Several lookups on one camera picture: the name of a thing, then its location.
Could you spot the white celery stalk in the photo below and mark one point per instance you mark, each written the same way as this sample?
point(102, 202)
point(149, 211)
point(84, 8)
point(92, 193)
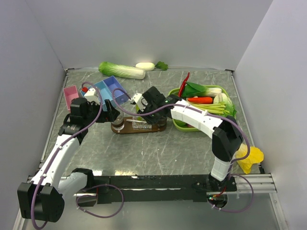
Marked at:
point(221, 109)

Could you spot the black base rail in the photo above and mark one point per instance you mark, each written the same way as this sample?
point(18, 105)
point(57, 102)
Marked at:
point(145, 188)

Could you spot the napa cabbage in basket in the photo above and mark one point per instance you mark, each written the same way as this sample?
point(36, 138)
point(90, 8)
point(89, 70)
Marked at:
point(225, 101)

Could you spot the frosted clear glass cup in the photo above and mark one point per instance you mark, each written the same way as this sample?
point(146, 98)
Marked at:
point(118, 124)

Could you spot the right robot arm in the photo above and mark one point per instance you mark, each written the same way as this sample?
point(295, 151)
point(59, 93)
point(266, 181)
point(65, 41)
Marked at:
point(226, 138)

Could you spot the orange carrot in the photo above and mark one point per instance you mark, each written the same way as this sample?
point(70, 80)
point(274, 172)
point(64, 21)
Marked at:
point(200, 100)

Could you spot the dark glass cup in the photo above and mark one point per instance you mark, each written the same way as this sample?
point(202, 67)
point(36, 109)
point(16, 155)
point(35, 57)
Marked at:
point(162, 121)

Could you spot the bok choy in basket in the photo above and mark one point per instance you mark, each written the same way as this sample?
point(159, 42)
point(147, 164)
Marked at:
point(192, 89)

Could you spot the aluminium frame rail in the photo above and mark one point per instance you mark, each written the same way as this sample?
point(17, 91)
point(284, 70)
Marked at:
point(246, 184)

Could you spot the white daikon radish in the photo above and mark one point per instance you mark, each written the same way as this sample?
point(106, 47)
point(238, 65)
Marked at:
point(148, 66)

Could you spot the clear textured plastic holder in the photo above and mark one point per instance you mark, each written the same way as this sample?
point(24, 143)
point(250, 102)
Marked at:
point(138, 126)

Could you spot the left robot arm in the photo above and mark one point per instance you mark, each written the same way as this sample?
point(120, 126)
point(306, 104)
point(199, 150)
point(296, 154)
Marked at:
point(43, 198)

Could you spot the yellow cabbage by arm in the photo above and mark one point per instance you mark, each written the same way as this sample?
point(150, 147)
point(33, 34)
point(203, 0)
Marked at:
point(255, 156)

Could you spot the napa cabbage on table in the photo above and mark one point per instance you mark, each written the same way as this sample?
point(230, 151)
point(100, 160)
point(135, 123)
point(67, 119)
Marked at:
point(123, 71)

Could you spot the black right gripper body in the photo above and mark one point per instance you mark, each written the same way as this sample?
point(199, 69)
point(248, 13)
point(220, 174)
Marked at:
point(152, 118)

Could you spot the brown wooden tray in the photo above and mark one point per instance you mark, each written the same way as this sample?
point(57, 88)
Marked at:
point(129, 130)

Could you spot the red chili pepper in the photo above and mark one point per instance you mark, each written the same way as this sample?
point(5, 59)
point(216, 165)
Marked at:
point(180, 92)

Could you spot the pink drawer box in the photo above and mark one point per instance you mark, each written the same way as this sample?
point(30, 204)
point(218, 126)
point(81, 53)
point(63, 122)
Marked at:
point(70, 93)

